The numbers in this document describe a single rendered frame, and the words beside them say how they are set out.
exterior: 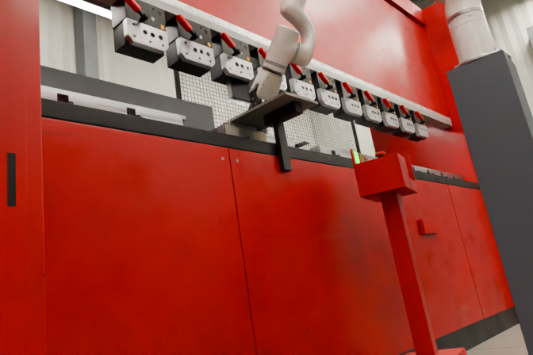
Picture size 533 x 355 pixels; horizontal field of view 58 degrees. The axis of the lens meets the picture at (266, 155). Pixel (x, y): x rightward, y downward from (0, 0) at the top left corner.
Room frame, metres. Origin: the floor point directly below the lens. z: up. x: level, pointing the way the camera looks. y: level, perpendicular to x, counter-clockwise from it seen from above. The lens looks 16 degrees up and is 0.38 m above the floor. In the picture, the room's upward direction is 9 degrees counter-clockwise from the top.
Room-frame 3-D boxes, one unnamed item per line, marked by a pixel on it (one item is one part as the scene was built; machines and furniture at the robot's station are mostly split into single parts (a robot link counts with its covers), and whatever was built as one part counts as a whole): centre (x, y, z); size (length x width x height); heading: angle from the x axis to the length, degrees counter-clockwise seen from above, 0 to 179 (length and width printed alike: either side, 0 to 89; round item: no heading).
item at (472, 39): (1.49, -0.76, 1.09); 0.19 x 0.19 x 0.18
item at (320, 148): (2.63, -0.75, 0.92); 1.68 x 0.06 x 0.10; 140
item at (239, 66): (1.65, 0.08, 1.26); 0.15 x 0.09 x 0.17; 140
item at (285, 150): (1.55, -0.08, 0.88); 0.14 x 0.04 x 0.22; 50
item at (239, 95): (1.67, 0.06, 1.13); 0.10 x 0.02 x 0.10; 140
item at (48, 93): (1.25, 0.42, 0.92); 0.50 x 0.06 x 0.10; 140
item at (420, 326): (1.70, -0.42, 0.39); 0.06 x 0.06 x 0.54; 63
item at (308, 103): (1.57, -0.05, 1.00); 0.26 x 0.18 x 0.01; 50
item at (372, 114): (2.41, -0.57, 1.26); 0.15 x 0.09 x 0.17; 140
